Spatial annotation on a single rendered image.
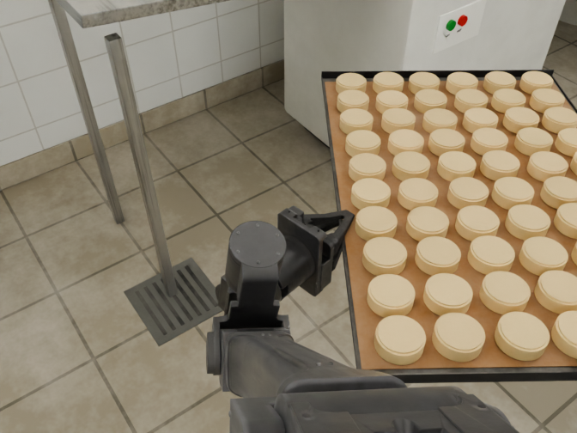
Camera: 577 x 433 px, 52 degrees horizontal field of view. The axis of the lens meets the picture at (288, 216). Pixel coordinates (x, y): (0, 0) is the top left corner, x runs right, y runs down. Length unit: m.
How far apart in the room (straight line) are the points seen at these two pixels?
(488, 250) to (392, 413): 0.50
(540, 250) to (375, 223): 0.19
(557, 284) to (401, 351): 0.20
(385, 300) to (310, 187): 1.64
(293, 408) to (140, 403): 1.55
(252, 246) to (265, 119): 2.03
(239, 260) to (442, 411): 0.37
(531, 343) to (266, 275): 0.27
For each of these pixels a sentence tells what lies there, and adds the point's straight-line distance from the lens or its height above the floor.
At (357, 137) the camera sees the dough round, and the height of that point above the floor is 1.01.
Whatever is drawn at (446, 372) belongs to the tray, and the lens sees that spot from 0.62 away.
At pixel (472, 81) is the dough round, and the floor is 1.00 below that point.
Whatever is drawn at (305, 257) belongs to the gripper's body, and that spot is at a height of 1.02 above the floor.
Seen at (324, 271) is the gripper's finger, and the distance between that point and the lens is 0.70.
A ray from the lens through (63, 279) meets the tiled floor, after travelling 2.09.
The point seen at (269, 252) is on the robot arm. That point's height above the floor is 1.09.
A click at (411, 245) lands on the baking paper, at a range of 0.73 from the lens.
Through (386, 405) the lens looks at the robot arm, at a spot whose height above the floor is 1.32.
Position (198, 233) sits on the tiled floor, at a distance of 2.11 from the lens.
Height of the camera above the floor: 1.53
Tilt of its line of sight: 46 degrees down
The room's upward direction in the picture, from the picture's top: straight up
